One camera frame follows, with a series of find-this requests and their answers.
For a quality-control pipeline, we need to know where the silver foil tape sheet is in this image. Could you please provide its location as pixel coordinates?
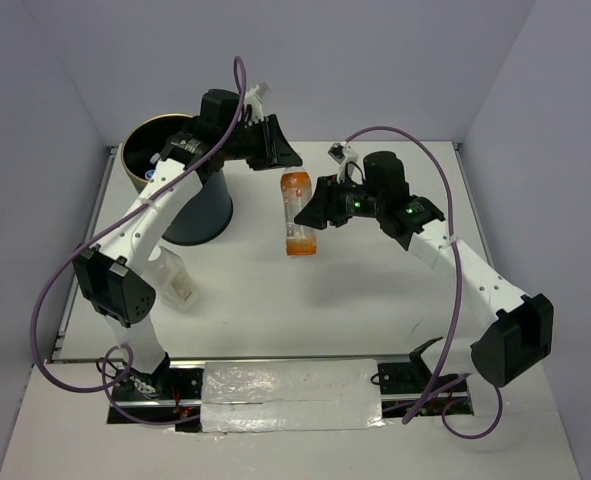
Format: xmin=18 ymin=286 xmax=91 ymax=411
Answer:
xmin=200 ymin=359 xmax=384 ymax=433

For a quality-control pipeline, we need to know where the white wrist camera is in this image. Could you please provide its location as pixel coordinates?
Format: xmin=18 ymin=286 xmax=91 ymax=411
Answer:
xmin=243 ymin=82 xmax=271 ymax=124
xmin=328 ymin=141 xmax=359 ymax=183

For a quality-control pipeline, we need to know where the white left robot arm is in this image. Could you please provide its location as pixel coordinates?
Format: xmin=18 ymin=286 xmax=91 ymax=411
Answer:
xmin=73 ymin=84 xmax=303 ymax=399

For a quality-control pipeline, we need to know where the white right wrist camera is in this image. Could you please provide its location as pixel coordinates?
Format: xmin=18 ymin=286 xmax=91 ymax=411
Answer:
xmin=328 ymin=141 xmax=359 ymax=183

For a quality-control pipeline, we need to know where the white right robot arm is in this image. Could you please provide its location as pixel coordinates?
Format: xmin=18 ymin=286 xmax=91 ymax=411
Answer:
xmin=295 ymin=143 xmax=554 ymax=388

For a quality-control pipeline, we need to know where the square clear white-cap bottle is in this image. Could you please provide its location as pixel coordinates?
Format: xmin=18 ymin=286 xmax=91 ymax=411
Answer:
xmin=144 ymin=246 xmax=196 ymax=312

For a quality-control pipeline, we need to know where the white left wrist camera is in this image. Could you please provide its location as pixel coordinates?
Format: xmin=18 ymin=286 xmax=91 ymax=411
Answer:
xmin=243 ymin=82 xmax=271 ymax=124

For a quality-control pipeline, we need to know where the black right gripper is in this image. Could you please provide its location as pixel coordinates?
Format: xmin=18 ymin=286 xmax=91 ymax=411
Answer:
xmin=294 ymin=172 xmax=384 ymax=230

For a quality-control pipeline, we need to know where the orange label plastic bottle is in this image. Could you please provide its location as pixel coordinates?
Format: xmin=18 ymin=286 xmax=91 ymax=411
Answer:
xmin=279 ymin=166 xmax=321 ymax=258

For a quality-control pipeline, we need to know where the crushed clear blue-label bottle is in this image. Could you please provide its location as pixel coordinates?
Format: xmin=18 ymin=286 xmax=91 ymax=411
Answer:
xmin=149 ymin=153 xmax=161 ymax=165

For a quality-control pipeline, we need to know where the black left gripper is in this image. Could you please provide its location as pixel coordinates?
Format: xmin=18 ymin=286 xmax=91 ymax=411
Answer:
xmin=222 ymin=115 xmax=304 ymax=173

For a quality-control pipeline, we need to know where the black bin with gold rim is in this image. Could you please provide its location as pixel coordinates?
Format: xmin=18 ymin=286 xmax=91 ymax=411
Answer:
xmin=120 ymin=113 xmax=233 ymax=246

